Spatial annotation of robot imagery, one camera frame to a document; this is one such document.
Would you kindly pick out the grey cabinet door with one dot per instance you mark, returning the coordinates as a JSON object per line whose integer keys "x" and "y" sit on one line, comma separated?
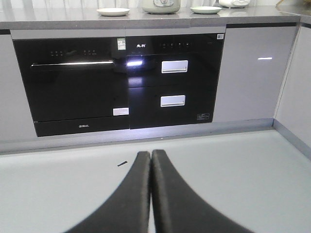
{"x": 252, "y": 69}

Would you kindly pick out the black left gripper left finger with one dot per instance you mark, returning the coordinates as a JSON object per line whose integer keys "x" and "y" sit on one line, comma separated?
{"x": 127, "y": 209}

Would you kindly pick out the black drawer sterilizer cabinet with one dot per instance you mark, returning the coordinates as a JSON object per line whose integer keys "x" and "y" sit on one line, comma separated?
{"x": 172, "y": 79}

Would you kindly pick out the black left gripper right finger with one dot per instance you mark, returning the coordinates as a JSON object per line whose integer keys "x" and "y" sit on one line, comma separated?
{"x": 178, "y": 209}

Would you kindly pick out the black built-in dishwasher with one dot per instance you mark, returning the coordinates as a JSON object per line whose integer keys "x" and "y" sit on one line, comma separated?
{"x": 74, "y": 85}

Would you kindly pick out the green electric cooking pot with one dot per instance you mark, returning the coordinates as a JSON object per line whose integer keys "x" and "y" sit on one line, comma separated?
{"x": 160, "y": 6}

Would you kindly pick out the white round plate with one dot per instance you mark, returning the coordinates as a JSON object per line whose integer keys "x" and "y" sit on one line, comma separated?
{"x": 113, "y": 12}

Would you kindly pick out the green round plate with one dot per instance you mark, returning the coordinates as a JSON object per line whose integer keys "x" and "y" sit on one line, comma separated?
{"x": 207, "y": 10}

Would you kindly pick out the white curtain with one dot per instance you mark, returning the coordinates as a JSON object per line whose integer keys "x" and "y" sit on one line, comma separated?
{"x": 49, "y": 4}

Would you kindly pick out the white rice cooker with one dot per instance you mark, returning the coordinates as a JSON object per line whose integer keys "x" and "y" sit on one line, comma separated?
{"x": 234, "y": 3}

